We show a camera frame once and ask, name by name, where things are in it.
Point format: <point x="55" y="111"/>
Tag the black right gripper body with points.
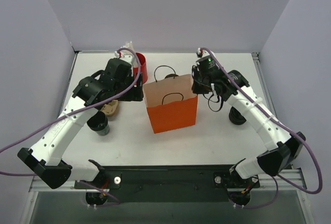
<point x="197" y="86"/>

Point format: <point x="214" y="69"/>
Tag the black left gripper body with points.
<point x="135" y="92"/>

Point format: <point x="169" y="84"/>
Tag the orange paper bag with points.
<point x="170" y="103"/>

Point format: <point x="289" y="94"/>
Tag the black coffee cup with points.
<point x="99" y="123"/>
<point x="171" y="76"/>

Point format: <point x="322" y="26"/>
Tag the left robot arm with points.
<point x="45" y="158"/>

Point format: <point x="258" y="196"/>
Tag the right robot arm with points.
<point x="281" y="147"/>

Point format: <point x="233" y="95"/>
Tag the red cylindrical holder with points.
<point x="144" y="72"/>

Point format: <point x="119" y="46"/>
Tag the brown cardboard cup carrier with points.
<point x="111" y="108"/>

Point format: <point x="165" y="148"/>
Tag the white wrapped straws bundle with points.
<point x="129" y="48"/>

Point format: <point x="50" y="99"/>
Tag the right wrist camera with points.
<point x="201" y="53"/>

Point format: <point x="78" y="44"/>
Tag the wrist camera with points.
<point x="201" y="53"/>
<point x="127" y="56"/>

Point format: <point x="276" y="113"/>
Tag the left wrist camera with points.
<point x="127" y="56"/>

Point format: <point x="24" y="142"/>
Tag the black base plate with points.
<point x="167" y="194"/>

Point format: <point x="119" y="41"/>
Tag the aluminium frame rail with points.
<point x="264" y="181"/>

